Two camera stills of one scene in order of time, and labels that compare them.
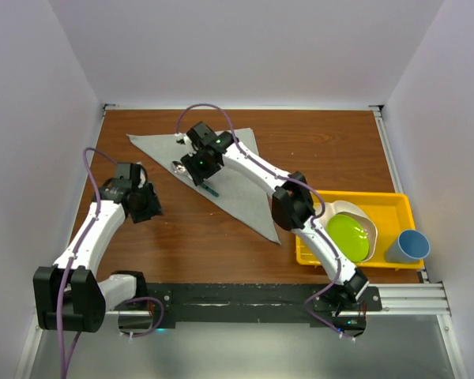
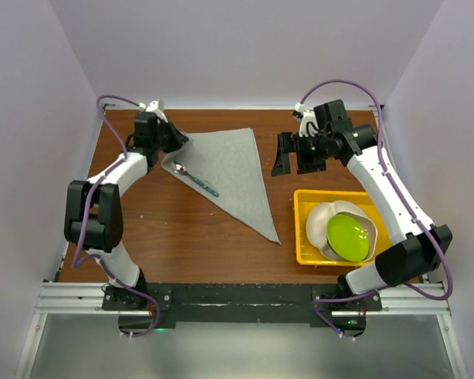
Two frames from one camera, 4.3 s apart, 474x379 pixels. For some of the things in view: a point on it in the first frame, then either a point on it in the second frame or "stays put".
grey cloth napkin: (239, 191) stays put
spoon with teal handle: (178, 167) stays put
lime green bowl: (348, 236) stays put
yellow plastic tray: (391, 213) stays put
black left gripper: (153, 206) -> (178, 138)
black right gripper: (189, 160) -> (287, 143)
